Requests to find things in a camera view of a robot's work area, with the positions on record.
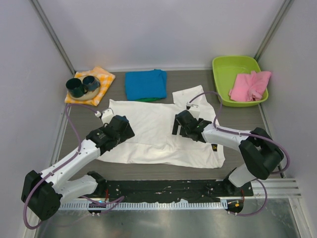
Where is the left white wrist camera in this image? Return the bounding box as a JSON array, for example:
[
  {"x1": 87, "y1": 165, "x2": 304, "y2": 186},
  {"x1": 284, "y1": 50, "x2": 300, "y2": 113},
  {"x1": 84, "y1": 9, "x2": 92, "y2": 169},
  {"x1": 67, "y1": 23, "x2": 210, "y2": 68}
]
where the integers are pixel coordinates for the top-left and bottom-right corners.
[{"x1": 95, "y1": 108, "x2": 114, "y2": 124}]

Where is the folded blue t-shirt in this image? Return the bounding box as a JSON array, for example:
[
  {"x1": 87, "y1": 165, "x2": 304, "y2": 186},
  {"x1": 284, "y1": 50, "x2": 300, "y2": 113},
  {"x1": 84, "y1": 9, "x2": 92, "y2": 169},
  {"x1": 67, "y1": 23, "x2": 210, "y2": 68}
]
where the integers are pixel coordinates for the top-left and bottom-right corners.
[{"x1": 125, "y1": 69, "x2": 167, "y2": 101}]

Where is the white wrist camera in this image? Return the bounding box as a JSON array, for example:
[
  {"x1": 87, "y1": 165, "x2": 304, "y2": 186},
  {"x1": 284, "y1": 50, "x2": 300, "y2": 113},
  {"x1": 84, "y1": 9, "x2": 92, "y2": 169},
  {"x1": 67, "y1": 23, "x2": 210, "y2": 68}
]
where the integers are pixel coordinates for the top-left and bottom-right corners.
[
  {"x1": 186, "y1": 103, "x2": 200, "y2": 119},
  {"x1": 95, "y1": 108, "x2": 114, "y2": 124}
]

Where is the dark green mug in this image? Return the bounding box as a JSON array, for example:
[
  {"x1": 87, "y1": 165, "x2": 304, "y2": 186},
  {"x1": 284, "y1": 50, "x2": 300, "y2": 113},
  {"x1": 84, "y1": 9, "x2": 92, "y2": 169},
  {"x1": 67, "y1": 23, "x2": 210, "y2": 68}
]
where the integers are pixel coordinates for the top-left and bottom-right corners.
[{"x1": 65, "y1": 78, "x2": 87, "y2": 98}]

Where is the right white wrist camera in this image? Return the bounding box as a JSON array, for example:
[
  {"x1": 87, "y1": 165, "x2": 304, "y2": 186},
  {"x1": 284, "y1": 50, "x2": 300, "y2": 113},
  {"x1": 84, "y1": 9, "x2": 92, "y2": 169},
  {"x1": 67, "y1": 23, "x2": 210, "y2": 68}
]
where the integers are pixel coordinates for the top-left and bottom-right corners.
[{"x1": 186, "y1": 103, "x2": 200, "y2": 119}]

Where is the white printed t-shirt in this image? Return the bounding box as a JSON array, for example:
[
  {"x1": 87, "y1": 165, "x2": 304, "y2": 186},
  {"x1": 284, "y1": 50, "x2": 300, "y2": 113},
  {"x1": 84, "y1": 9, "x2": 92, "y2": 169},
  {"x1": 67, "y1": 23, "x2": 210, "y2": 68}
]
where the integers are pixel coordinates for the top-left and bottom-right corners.
[{"x1": 98, "y1": 85, "x2": 225, "y2": 169}]

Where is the folded green t-shirt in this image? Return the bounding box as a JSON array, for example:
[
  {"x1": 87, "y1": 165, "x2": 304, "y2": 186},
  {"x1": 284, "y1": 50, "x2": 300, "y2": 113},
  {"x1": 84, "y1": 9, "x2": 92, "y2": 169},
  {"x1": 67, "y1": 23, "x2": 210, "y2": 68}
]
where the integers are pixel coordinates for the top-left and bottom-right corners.
[{"x1": 135, "y1": 98, "x2": 161, "y2": 102}]

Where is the beige ceramic plate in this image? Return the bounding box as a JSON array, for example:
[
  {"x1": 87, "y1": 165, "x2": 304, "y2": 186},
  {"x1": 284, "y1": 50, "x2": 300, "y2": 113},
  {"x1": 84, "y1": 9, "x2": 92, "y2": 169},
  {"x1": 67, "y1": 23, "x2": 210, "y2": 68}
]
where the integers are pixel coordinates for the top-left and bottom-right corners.
[{"x1": 67, "y1": 76, "x2": 101, "y2": 101}]

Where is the dark blue mug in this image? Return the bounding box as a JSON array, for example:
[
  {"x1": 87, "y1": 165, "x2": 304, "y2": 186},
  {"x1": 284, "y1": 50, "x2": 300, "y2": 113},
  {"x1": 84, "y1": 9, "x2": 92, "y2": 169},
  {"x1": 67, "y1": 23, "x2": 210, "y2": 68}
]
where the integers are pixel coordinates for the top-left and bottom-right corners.
[{"x1": 82, "y1": 76, "x2": 101, "y2": 92}]

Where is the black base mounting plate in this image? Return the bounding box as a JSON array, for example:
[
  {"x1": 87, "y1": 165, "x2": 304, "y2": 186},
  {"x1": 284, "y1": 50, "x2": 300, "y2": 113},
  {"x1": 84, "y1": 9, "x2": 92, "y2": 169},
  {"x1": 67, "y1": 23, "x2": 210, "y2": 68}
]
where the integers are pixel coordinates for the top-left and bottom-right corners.
[{"x1": 96, "y1": 179, "x2": 254, "y2": 203}]

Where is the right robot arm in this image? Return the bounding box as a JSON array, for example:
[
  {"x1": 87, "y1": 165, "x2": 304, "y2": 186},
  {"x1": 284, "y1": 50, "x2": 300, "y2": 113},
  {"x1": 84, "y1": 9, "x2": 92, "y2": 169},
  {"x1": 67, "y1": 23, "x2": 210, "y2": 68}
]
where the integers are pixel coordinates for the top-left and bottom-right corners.
[{"x1": 172, "y1": 110, "x2": 284, "y2": 196}]

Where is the green plastic basin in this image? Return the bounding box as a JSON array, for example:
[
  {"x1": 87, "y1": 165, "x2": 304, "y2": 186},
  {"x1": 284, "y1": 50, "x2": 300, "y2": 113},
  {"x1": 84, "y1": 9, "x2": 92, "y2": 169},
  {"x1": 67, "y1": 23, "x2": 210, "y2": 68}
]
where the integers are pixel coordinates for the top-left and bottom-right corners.
[{"x1": 212, "y1": 56, "x2": 268, "y2": 108}]

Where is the pink t-shirt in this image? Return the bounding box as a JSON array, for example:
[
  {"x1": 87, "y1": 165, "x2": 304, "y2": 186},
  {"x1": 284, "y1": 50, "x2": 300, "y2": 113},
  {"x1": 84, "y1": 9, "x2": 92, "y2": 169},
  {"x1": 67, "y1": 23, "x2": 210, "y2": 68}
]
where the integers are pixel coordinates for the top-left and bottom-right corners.
[{"x1": 228, "y1": 71, "x2": 272, "y2": 102}]

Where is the white slotted cable duct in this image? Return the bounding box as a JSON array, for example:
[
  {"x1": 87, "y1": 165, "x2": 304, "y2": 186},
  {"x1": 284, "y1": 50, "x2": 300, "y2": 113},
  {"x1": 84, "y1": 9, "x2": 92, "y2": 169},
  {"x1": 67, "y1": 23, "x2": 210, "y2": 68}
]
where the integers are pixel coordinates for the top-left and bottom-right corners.
[{"x1": 60, "y1": 199, "x2": 227, "y2": 212}]

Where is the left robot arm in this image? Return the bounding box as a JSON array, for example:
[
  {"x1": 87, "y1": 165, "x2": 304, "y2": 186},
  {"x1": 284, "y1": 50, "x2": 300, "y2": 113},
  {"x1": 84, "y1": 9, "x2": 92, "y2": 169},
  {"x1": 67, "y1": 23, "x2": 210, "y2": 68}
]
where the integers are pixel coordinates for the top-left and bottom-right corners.
[{"x1": 21, "y1": 115, "x2": 135, "y2": 221}]

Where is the orange checkered cloth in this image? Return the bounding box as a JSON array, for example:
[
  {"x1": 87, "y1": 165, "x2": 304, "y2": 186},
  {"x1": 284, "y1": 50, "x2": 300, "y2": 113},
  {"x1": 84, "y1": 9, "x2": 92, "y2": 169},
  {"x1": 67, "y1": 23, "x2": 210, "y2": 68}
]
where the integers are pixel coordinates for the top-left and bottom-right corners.
[{"x1": 64, "y1": 66, "x2": 115, "y2": 106}]

